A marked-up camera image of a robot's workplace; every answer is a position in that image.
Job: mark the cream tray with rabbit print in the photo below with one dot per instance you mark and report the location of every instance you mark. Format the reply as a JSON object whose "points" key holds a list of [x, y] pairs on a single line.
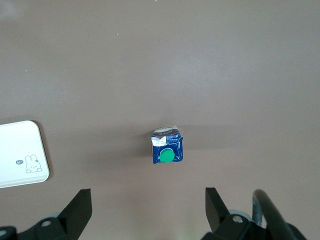
{"points": [[17, 150]]}

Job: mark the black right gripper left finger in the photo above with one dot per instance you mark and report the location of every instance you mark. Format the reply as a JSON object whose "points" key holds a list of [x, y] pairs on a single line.
{"points": [[72, 220]]}

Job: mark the blue milk carton green cap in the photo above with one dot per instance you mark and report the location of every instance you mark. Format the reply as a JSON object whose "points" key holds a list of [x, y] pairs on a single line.
{"points": [[166, 152]]}

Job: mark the brown table cover mat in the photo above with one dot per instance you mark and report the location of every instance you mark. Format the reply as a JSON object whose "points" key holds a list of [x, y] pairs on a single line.
{"points": [[160, 62]]}

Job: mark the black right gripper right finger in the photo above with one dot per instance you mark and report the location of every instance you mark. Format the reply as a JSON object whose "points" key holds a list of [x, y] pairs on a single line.
{"points": [[220, 225]]}

